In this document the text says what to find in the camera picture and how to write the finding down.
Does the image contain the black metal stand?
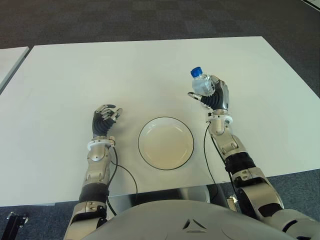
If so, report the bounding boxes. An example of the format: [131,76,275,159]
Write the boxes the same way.
[0,211,30,240]

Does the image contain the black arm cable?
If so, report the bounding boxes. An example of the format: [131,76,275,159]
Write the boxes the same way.
[202,121,237,201]
[106,146,138,217]

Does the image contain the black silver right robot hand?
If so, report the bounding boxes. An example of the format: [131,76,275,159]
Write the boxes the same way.
[187,74,230,112]

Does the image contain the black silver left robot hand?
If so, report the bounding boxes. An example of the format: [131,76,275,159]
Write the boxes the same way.
[91,103,124,138]

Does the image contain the grey robot torso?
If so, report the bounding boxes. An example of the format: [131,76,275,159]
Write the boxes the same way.
[94,186,320,240]

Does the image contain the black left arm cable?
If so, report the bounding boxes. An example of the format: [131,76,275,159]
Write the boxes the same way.
[106,146,138,217]

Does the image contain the white black-rimmed plate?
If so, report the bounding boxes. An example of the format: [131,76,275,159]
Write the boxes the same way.
[137,115,195,171]

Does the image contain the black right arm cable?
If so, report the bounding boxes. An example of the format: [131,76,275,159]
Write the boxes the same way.
[202,121,237,201]

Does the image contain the clear blue-capped water bottle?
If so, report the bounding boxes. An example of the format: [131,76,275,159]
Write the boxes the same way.
[190,66,216,97]

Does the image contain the white neighbouring table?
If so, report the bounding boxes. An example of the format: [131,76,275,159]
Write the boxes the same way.
[0,46,31,93]

